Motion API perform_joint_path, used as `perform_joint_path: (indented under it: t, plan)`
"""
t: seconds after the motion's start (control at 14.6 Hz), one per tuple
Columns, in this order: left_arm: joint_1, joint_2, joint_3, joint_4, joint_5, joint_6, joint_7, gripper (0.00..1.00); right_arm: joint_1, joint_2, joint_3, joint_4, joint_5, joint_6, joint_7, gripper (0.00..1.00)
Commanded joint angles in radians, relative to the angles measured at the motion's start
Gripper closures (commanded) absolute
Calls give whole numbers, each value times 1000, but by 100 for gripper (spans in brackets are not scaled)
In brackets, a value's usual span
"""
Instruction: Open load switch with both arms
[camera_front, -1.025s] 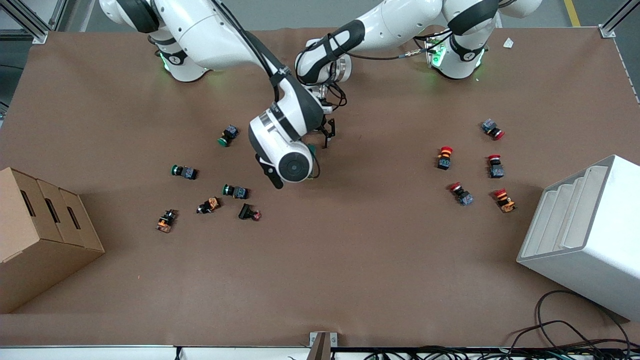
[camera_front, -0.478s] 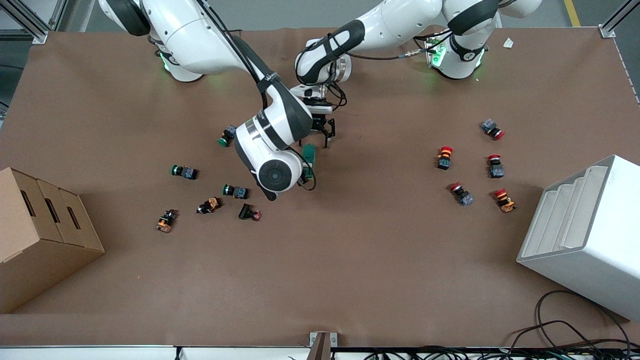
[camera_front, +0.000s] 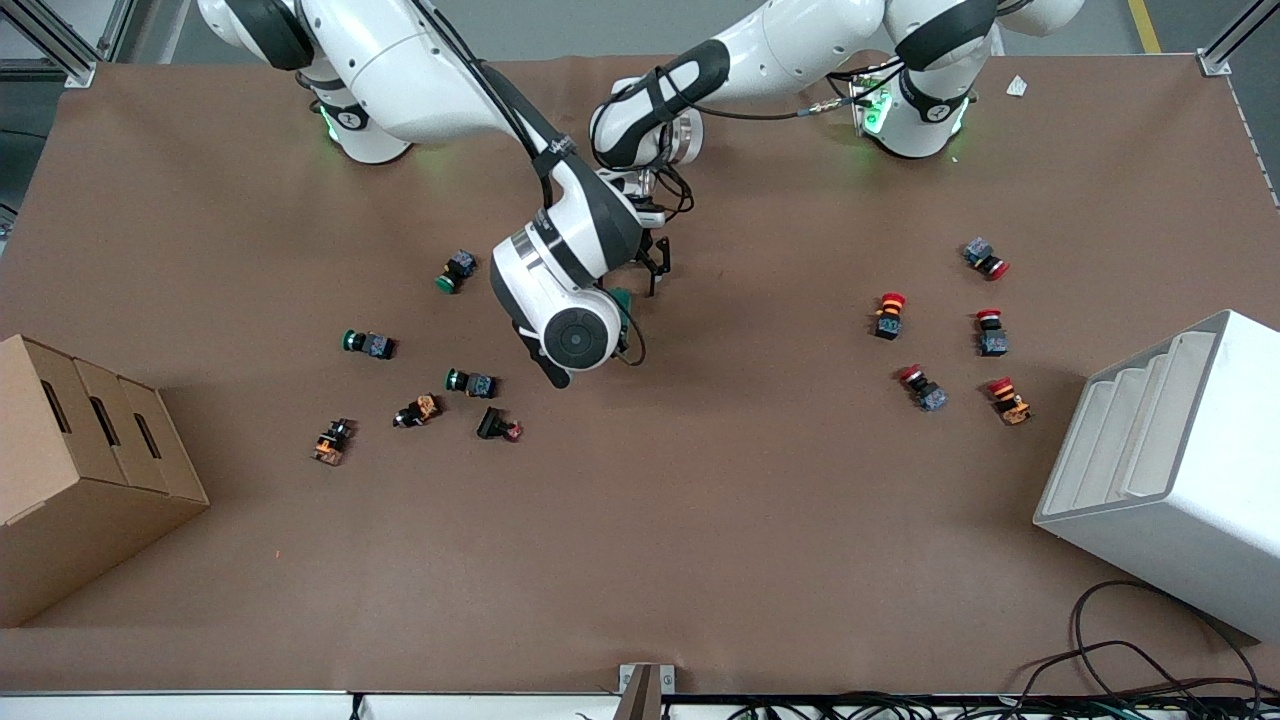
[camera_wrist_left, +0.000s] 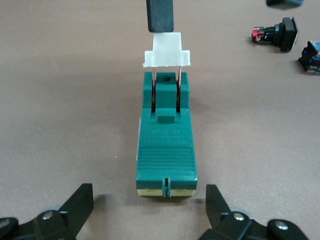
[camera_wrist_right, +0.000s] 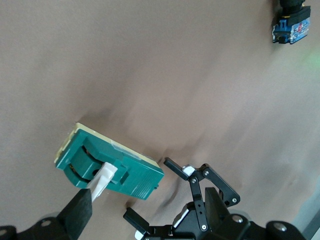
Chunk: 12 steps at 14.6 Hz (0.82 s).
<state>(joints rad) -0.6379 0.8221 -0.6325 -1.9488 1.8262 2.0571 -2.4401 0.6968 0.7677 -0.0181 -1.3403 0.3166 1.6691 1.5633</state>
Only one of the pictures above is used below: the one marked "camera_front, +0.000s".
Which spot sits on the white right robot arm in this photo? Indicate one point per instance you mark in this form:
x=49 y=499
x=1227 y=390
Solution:
x=400 y=60

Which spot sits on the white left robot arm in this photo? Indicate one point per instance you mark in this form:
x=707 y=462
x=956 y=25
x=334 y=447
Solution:
x=800 y=50

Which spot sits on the green button blue body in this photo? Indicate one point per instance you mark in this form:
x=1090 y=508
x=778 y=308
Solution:
x=458 y=270
x=370 y=345
x=472 y=383

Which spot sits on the black button orange body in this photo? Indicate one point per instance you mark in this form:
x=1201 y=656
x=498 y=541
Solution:
x=332 y=443
x=418 y=411

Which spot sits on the red button orange striped collar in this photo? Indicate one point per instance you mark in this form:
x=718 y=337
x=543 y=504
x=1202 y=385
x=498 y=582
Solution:
x=889 y=318

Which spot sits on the red button angled blue body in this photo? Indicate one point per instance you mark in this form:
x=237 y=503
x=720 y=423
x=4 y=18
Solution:
x=925 y=390

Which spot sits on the red button grey blue body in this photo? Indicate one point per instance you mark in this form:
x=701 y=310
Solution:
x=992 y=338

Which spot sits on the red button clear orange body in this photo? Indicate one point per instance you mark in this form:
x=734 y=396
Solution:
x=1008 y=402

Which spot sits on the small white paper scrap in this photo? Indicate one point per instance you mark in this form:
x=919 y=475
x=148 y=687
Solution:
x=1017 y=86

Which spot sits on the brown cardboard box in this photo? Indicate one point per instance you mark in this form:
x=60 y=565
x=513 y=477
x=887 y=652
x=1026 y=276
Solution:
x=80 y=520

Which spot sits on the white slotted storage box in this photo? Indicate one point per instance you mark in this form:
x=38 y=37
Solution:
x=1190 y=480

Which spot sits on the black switch small red knob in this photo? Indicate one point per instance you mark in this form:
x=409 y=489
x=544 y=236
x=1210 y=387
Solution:
x=495 y=424

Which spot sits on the metal table edge bracket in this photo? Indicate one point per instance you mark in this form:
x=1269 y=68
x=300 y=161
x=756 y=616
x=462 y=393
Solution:
x=645 y=690

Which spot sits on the white table edge rail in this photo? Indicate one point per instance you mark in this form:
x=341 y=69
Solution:
x=200 y=706

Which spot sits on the aluminium frame post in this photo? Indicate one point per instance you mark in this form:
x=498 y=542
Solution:
x=60 y=45
x=1225 y=45

